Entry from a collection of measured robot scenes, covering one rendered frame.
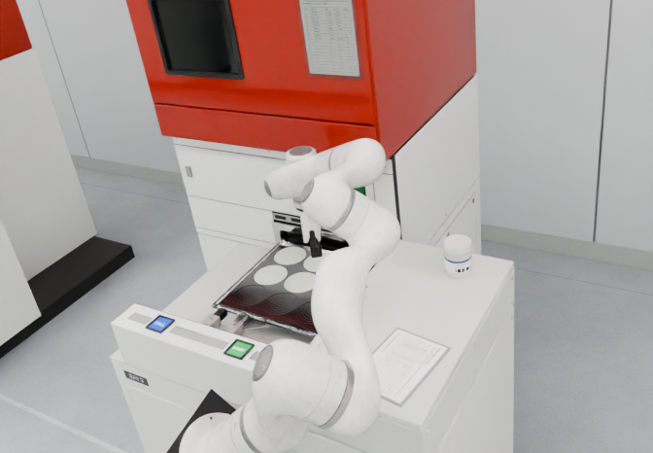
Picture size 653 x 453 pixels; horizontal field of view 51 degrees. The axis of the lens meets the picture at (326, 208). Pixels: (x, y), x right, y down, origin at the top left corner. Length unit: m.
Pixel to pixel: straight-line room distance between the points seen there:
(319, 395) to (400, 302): 0.65
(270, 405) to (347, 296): 0.25
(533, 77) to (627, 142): 0.50
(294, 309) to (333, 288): 0.64
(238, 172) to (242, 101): 0.30
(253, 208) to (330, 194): 0.93
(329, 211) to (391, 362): 0.41
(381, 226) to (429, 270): 0.49
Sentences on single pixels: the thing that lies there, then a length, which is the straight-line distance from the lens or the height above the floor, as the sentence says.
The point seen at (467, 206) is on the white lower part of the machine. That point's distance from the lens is 2.56.
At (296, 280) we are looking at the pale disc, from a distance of 2.01.
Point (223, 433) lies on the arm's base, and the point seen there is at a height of 1.06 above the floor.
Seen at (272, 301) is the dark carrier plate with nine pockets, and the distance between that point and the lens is 1.94.
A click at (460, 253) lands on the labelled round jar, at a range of 1.79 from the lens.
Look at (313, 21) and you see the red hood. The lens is 1.79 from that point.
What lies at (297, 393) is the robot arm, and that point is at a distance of 1.15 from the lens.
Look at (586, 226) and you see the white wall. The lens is 3.56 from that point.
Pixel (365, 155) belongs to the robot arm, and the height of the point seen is 1.42.
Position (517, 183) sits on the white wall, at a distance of 3.54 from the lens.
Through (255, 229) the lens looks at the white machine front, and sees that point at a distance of 2.32.
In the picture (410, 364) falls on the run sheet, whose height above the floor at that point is 0.97.
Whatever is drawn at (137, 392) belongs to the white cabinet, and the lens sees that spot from 2.07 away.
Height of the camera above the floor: 2.04
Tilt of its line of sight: 29 degrees down
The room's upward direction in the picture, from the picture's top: 8 degrees counter-clockwise
